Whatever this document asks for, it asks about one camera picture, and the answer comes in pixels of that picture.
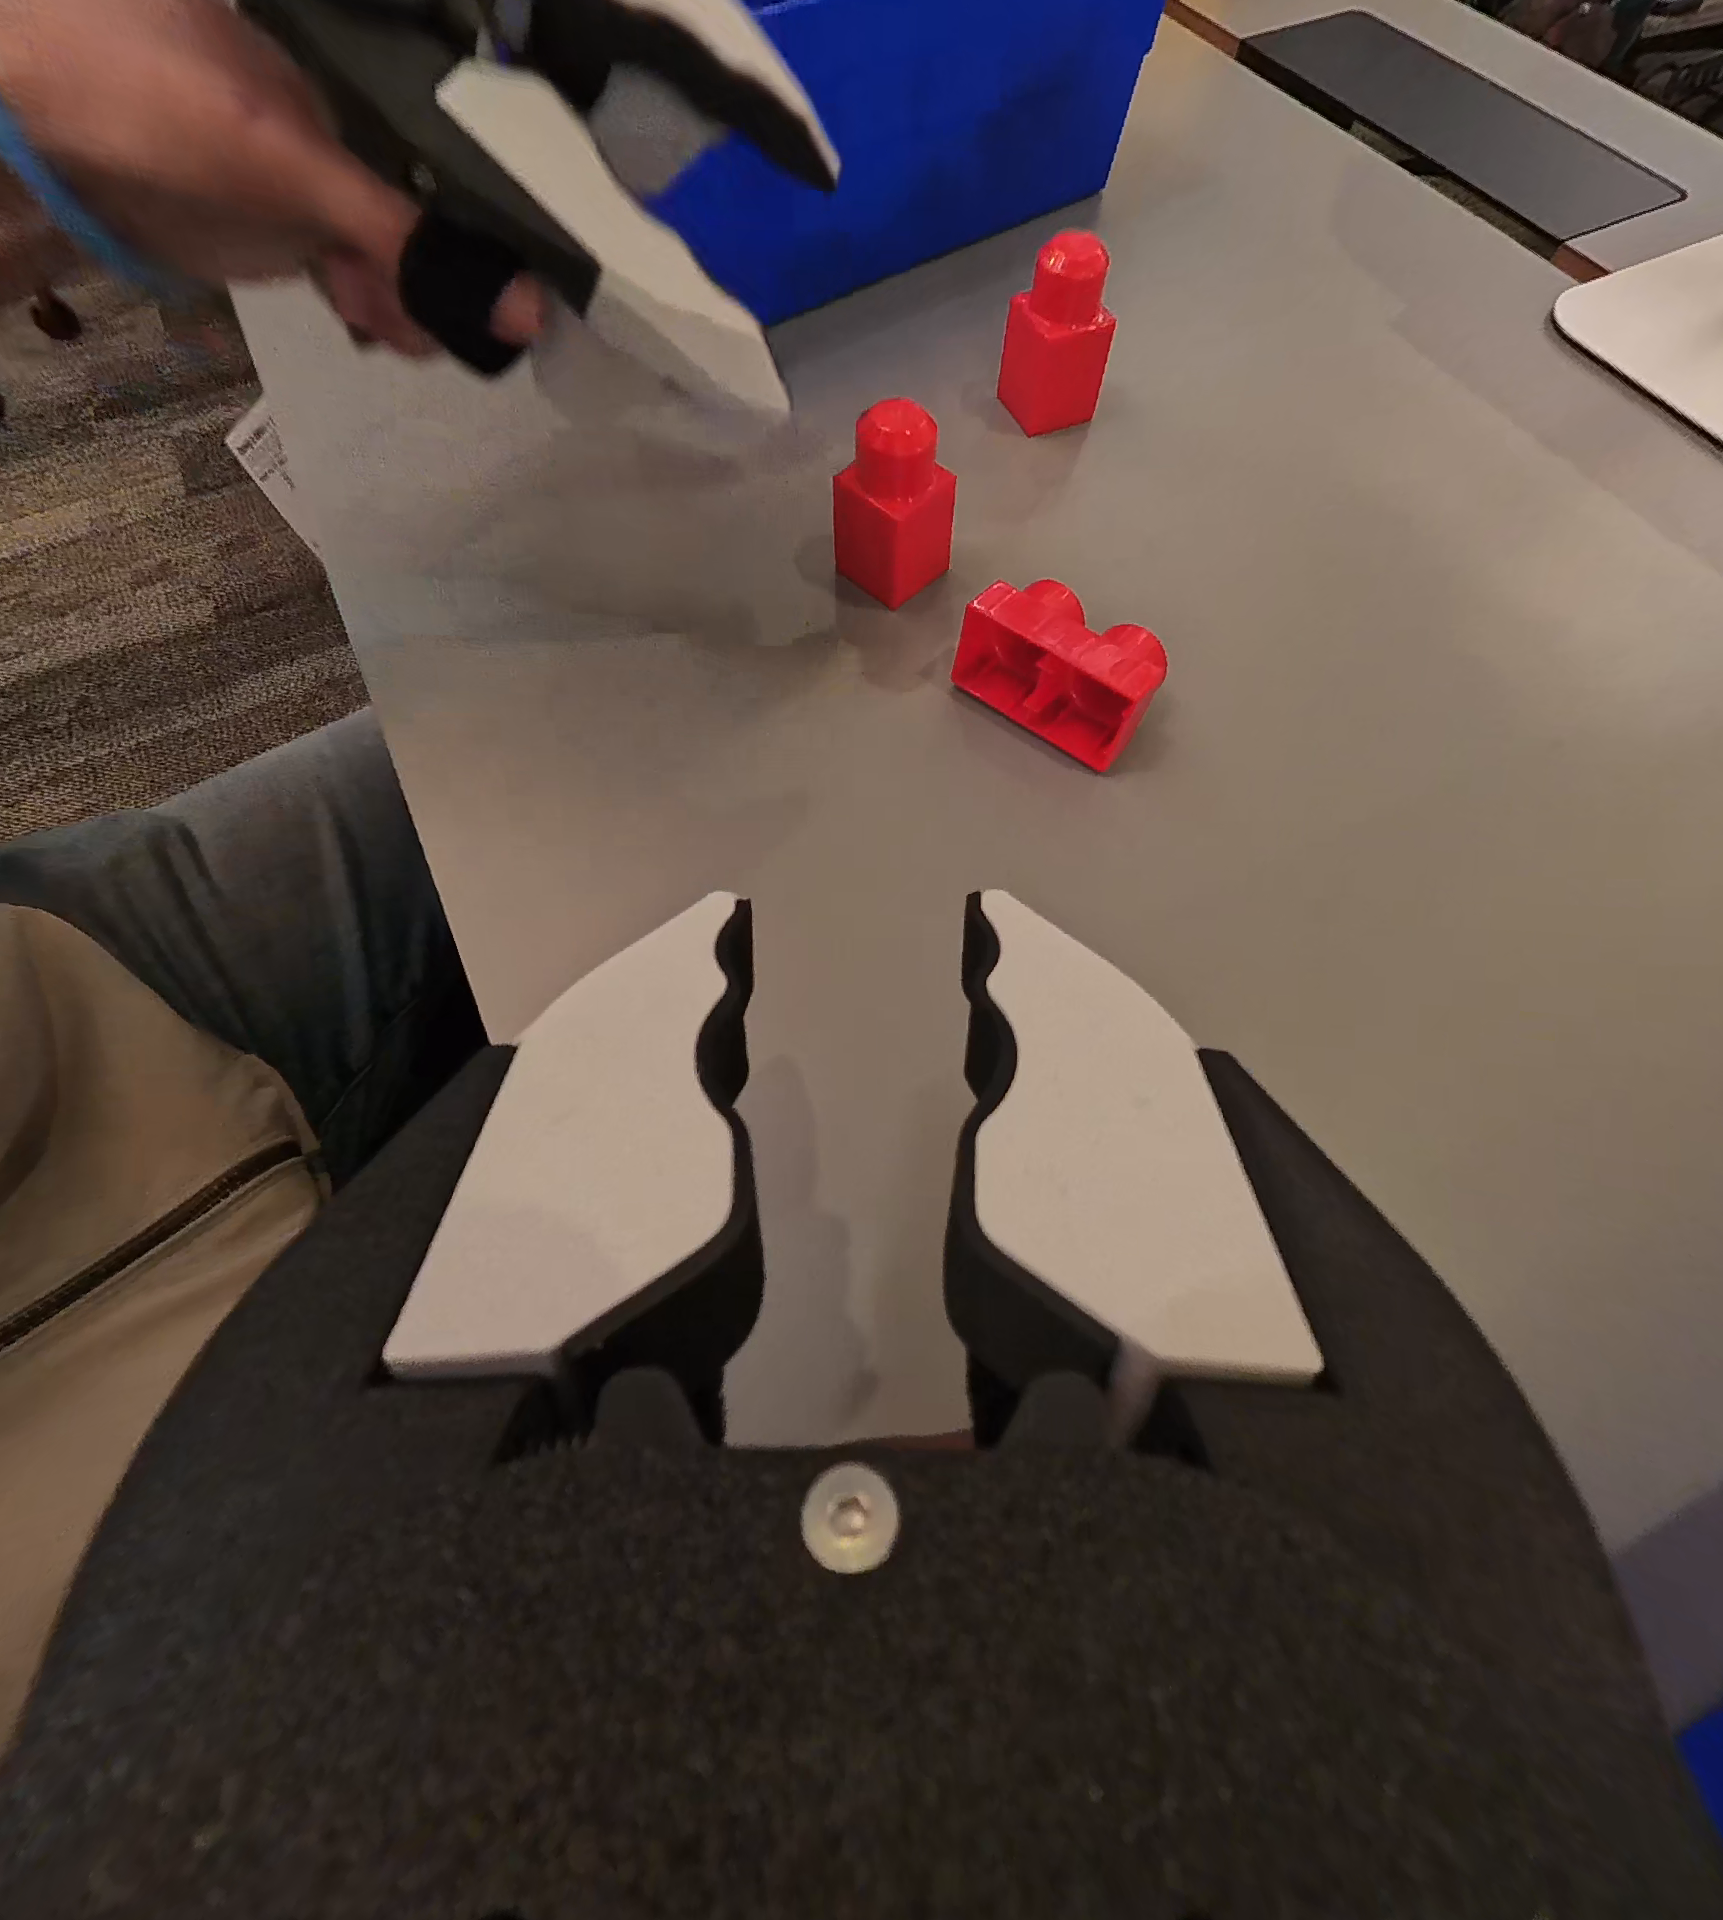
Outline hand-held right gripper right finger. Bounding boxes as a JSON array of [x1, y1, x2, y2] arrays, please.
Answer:
[[943, 889, 1329, 1388]]

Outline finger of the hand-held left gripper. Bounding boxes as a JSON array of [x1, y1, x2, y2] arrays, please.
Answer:
[[575, 0, 843, 197], [431, 62, 797, 423]]

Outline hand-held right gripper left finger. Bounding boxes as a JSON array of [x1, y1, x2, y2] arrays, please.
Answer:
[[382, 894, 765, 1382]]

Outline red mega block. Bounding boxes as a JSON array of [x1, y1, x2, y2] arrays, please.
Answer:
[[947, 576, 1175, 779], [992, 230, 1122, 439], [831, 401, 962, 612]]

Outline person's left hand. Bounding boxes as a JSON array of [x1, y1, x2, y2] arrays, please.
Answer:
[[0, 0, 554, 366]]

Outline blue wristband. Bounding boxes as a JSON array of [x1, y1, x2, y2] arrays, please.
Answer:
[[0, 0, 179, 299]]

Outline printed paper sheet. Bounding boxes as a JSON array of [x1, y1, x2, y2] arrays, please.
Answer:
[[220, 407, 308, 513]]

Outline person's jeans leg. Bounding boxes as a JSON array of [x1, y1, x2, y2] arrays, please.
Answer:
[[0, 707, 491, 1179]]

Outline person's beige jacket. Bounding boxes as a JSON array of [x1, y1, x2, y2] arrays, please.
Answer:
[[0, 889, 330, 1898]]

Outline black flat panel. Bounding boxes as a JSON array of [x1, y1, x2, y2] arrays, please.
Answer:
[[1238, 8, 1691, 250]]

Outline white board stand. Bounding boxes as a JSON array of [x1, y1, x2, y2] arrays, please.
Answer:
[[1552, 209, 1723, 513]]

